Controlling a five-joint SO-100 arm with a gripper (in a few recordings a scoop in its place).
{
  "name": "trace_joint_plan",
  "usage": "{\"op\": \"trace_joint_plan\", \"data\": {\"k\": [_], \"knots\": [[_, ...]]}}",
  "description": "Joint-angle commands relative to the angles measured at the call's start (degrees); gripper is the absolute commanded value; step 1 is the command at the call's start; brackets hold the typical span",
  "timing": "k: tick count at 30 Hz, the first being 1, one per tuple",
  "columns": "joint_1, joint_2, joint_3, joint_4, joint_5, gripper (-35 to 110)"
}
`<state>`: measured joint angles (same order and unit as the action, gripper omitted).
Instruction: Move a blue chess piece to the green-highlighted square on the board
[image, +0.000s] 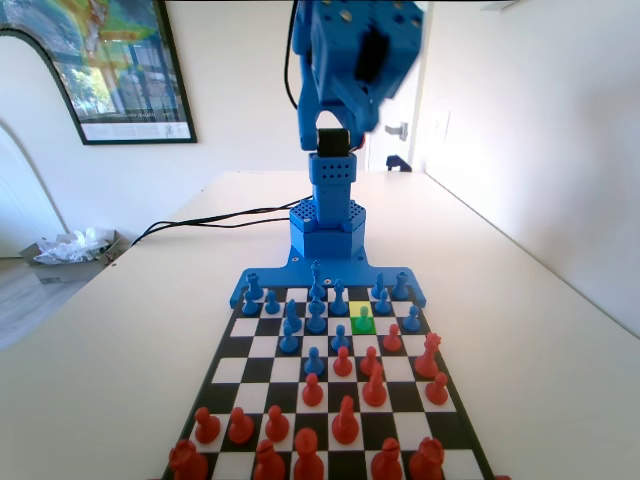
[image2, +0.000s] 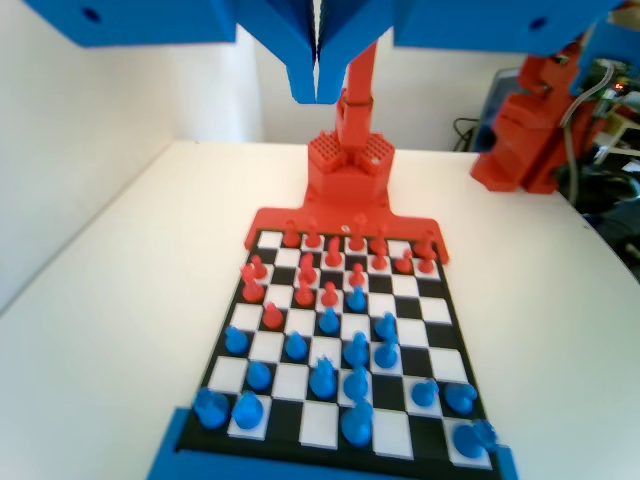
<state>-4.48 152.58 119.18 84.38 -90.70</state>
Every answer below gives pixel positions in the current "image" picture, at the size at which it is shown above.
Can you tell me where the red pawn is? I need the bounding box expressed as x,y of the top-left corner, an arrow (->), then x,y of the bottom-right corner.
301,373 -> 325,407
193,406 -> 221,445
382,323 -> 403,353
228,407 -> 255,445
263,404 -> 290,444
359,345 -> 380,376
332,345 -> 354,378
424,370 -> 450,407

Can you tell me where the white door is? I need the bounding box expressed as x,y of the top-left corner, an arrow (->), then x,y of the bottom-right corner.
367,74 -> 429,174

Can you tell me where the red bishop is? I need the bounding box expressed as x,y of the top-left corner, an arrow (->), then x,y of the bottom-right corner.
369,437 -> 405,480
252,438 -> 287,480

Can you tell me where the cardboard box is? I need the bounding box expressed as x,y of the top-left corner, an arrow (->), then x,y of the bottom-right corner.
19,228 -> 125,285

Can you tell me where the black and white chessboard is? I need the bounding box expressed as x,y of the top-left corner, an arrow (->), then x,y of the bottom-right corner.
159,285 -> 497,480

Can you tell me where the red rook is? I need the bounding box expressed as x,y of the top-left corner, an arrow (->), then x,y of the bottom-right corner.
408,436 -> 447,480
168,438 -> 209,480

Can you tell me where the red king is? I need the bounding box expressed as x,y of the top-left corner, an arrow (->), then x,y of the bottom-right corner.
292,427 -> 325,480

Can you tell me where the black framed poster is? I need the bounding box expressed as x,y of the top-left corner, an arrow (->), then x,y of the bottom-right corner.
0,0 -> 199,146

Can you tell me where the black power cable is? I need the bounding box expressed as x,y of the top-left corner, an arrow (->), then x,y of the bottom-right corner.
130,197 -> 307,249
144,208 -> 294,236

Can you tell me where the blue queen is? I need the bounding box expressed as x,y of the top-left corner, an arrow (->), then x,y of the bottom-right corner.
329,278 -> 350,317

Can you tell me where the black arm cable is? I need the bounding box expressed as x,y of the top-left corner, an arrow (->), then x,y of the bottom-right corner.
284,0 -> 302,111

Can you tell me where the group of blue chess pieces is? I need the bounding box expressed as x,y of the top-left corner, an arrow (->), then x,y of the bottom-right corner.
228,254 -> 427,309

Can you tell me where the red queen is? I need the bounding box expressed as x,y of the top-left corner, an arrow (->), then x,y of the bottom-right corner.
413,332 -> 444,380

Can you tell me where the crumpled clear plastic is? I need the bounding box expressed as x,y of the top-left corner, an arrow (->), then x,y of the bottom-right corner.
33,227 -> 111,265

